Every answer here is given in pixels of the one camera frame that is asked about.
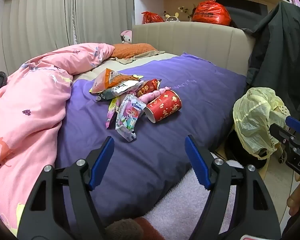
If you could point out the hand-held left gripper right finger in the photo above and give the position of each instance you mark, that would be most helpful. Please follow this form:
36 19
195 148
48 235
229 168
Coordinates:
197 162

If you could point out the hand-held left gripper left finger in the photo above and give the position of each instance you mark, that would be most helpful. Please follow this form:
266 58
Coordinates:
100 160

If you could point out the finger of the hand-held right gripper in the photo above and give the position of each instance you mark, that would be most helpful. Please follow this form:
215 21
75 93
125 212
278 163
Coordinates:
280 135
296 125

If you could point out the yellow plastic bag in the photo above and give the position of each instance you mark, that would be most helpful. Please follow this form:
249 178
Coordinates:
252 120

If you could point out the pink jelly pouch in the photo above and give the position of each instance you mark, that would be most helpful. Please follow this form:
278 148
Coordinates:
112 110

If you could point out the tissue packet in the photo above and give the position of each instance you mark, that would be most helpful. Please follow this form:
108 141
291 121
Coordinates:
127 115

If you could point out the dark green packet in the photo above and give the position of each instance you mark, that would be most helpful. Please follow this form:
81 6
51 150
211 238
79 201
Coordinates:
107 95

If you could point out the red paper cup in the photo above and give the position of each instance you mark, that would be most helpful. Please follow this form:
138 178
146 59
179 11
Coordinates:
165 105

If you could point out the orange snack packet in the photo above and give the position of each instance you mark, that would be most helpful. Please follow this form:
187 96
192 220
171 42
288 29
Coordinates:
107 80

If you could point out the red snack packet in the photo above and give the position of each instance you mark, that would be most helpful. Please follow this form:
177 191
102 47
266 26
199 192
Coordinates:
147 87

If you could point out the yellow snack packet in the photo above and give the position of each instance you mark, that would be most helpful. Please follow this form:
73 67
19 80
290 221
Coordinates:
138 77

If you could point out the person's right hand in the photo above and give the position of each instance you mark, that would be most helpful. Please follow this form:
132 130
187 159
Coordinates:
296 201

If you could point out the purple blanket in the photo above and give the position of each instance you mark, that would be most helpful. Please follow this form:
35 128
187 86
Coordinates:
165 142

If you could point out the black round object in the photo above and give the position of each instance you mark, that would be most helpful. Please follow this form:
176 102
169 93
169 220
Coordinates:
233 150

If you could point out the dark jacket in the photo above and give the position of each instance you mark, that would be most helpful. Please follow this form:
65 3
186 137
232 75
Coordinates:
277 55

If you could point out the brown fluffy sleeve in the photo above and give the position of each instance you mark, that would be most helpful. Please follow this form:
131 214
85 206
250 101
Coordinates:
130 230

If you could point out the pink caterpillar toy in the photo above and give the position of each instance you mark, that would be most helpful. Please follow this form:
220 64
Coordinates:
155 95

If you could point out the beige bed sheet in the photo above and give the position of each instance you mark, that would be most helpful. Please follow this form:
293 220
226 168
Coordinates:
90 73

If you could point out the pink printed duvet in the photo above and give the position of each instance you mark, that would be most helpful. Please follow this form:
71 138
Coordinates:
27 105

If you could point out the beige cloth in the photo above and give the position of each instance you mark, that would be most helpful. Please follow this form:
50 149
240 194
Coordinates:
130 59

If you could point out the orange pillow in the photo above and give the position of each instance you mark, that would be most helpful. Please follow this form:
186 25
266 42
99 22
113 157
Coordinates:
132 48

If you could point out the beige padded headboard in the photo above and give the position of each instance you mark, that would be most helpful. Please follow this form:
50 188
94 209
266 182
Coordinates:
190 40

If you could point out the pink plush toy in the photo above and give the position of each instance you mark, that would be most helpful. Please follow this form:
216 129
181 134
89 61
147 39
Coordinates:
126 37

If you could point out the large red plastic bag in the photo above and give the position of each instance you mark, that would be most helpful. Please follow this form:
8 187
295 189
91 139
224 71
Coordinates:
210 12

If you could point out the yellow eared toy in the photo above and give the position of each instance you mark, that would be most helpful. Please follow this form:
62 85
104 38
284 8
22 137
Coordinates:
172 18

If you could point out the small red plastic bag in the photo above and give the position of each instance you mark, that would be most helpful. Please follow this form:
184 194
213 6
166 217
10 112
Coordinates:
151 17

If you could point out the flower sprig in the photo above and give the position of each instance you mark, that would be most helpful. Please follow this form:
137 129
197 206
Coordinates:
186 11

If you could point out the grey pleated curtain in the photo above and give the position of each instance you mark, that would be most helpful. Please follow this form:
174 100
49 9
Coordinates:
40 17

